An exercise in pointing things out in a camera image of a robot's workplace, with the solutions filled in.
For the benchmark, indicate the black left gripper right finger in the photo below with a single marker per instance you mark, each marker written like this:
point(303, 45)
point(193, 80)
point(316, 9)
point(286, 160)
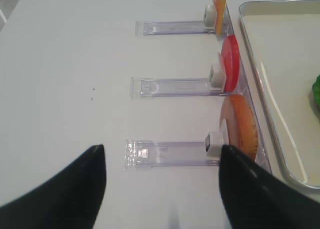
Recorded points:
point(255, 199)

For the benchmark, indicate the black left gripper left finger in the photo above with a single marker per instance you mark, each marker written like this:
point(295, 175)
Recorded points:
point(69, 200)

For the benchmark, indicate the white pusher block tomato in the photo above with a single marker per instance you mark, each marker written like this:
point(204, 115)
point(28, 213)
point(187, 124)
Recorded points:
point(217, 76)

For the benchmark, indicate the green lettuce leaf on tray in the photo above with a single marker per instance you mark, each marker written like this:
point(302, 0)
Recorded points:
point(316, 91)

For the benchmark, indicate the clear pusher track tomato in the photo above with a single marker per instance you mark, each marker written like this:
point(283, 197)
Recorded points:
point(183, 87)

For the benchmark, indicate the upright red tomato slice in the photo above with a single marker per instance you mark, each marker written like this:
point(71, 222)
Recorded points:
point(230, 60)

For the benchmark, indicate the white pusher block cheese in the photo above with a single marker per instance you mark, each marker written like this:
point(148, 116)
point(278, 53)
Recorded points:
point(210, 16)

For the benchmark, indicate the clear pusher track cheese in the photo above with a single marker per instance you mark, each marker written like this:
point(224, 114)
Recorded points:
point(152, 28)

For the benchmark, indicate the upright orange cheese slice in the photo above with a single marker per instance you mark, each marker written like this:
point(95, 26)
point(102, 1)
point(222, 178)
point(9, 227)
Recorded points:
point(220, 6)

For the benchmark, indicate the white pusher block bun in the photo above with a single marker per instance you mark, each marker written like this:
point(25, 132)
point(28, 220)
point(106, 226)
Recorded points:
point(213, 144)

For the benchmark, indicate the clear pusher track left bun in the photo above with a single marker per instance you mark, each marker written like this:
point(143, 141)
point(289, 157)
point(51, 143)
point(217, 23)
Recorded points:
point(145, 153)

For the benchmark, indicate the upright bun slice left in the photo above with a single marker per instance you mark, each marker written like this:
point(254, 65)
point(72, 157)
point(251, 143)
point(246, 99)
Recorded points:
point(241, 125)

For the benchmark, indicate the white rectangular metal tray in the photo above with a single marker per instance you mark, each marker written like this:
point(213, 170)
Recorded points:
point(283, 44)

